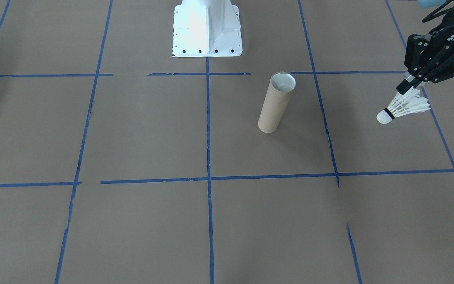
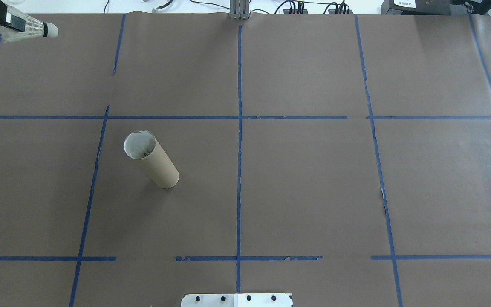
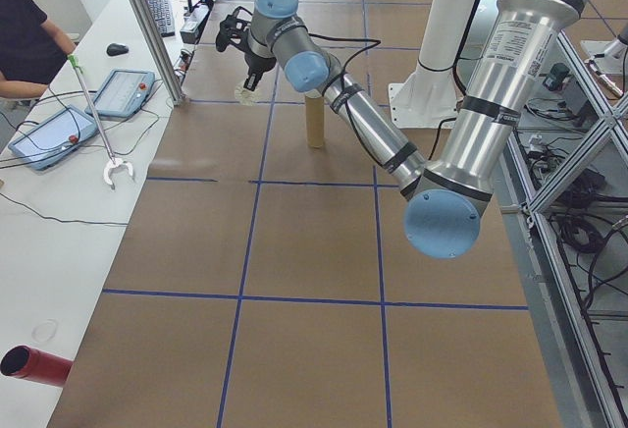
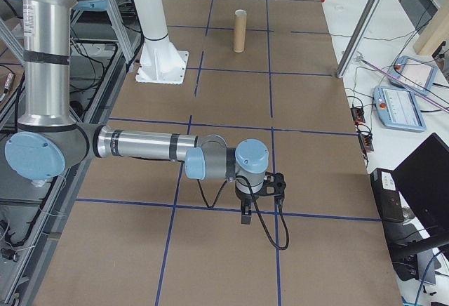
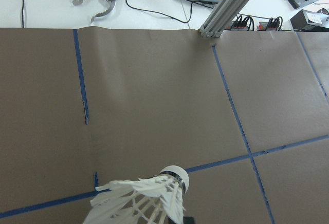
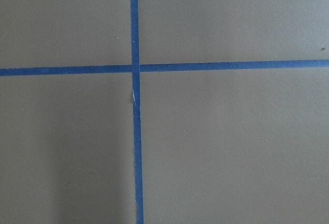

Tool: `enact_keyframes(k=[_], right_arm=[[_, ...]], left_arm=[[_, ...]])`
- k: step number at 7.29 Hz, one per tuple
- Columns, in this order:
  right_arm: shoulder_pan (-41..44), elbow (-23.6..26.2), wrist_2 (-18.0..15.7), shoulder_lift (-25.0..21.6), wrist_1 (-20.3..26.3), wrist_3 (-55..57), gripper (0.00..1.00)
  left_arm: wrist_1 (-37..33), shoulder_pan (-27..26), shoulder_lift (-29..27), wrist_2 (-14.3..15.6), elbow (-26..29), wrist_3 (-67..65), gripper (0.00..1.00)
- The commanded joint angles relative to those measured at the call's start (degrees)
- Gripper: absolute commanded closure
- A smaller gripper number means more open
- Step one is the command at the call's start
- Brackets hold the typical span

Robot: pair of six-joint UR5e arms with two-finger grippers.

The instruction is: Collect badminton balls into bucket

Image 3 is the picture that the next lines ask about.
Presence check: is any bare person forearm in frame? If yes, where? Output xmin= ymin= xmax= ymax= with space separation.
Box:
xmin=0 ymin=79 xmax=51 ymax=101

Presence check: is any white feather shuttlecock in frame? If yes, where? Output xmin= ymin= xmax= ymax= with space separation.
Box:
xmin=233 ymin=82 xmax=260 ymax=107

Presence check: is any aluminium profile post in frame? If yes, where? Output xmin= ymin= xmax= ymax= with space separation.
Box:
xmin=108 ymin=0 xmax=190 ymax=108

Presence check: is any black cable bundle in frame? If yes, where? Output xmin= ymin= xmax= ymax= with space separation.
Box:
xmin=549 ymin=167 xmax=628 ymax=311

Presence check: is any white side table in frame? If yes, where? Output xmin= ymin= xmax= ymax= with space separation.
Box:
xmin=0 ymin=0 xmax=232 ymax=428

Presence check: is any black computer box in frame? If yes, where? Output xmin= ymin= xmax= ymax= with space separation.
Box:
xmin=179 ymin=5 xmax=212 ymax=46

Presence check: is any white column with base plate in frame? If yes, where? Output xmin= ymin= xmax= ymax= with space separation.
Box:
xmin=387 ymin=0 xmax=497 ymax=131

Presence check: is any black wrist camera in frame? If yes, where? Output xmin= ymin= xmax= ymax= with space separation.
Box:
xmin=215 ymin=5 xmax=253 ymax=54

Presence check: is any reacher grabber stick white claw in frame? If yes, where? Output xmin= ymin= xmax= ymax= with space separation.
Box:
xmin=67 ymin=53 xmax=136 ymax=191

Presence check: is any dark green box device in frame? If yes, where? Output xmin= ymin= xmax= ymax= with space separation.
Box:
xmin=546 ymin=62 xmax=574 ymax=91

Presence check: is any red cylinder tube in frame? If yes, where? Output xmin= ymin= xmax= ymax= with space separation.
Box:
xmin=0 ymin=344 xmax=75 ymax=389

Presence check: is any blue grey teach pendant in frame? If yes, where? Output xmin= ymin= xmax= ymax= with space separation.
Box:
xmin=7 ymin=103 xmax=99 ymax=174
xmin=85 ymin=68 xmax=157 ymax=122

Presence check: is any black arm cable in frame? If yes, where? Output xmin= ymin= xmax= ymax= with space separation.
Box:
xmin=306 ymin=32 xmax=424 ymax=175

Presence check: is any black keyboard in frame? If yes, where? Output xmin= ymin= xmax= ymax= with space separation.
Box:
xmin=145 ymin=0 xmax=177 ymax=39

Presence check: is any person in black shirt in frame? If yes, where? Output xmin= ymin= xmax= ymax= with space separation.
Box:
xmin=0 ymin=0 xmax=78 ymax=100

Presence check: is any brown cardboard tube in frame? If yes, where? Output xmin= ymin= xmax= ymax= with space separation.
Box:
xmin=303 ymin=91 xmax=327 ymax=149

